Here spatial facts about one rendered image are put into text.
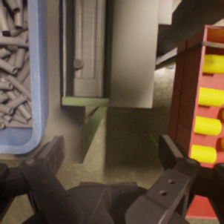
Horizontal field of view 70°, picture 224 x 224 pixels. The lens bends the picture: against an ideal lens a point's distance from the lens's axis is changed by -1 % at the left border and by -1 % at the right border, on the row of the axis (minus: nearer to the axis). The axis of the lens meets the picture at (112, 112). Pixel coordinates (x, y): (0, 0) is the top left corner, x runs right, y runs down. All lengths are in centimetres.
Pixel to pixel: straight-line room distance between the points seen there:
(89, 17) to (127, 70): 11
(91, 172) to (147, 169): 50
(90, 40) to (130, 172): 136
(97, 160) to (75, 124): 111
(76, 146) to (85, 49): 23
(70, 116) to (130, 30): 22
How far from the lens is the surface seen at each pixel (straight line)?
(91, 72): 25
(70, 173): 158
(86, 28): 26
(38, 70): 30
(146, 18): 34
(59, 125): 40
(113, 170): 151
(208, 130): 74
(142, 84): 32
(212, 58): 72
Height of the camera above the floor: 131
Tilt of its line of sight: 80 degrees down
